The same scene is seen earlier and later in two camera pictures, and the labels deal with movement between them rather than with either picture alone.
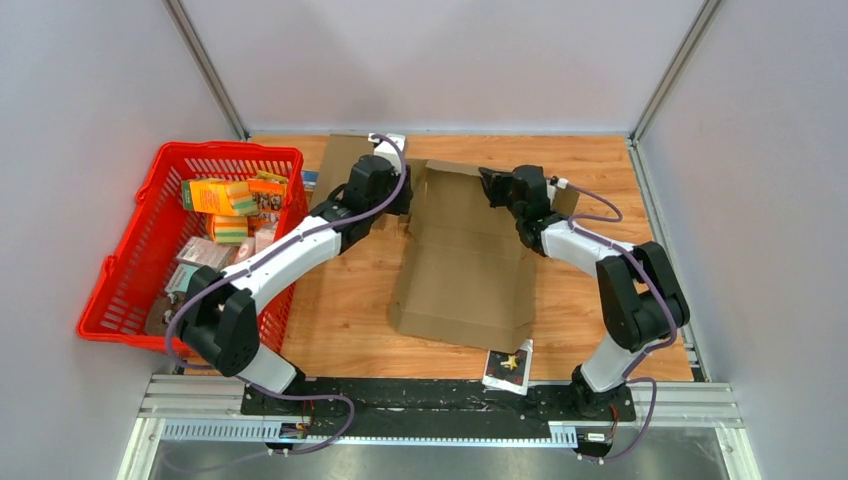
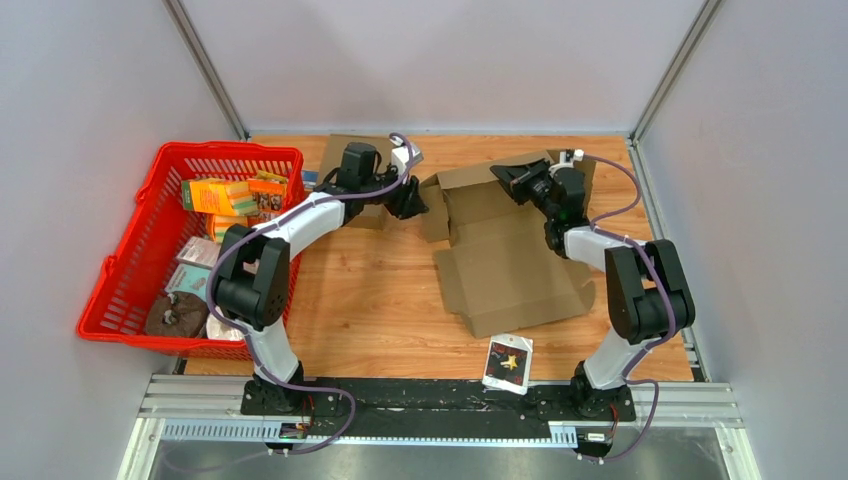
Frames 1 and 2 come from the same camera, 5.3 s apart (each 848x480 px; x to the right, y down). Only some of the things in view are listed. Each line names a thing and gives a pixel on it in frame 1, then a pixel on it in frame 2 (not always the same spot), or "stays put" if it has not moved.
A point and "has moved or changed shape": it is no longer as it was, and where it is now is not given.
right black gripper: x=493 y=184 -> x=516 y=178
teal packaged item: x=180 y=278 stays put
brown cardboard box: x=465 y=273 has moved or changed shape
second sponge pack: x=230 y=230 stays put
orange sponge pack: x=227 y=198 stays put
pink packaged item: x=209 y=253 stays put
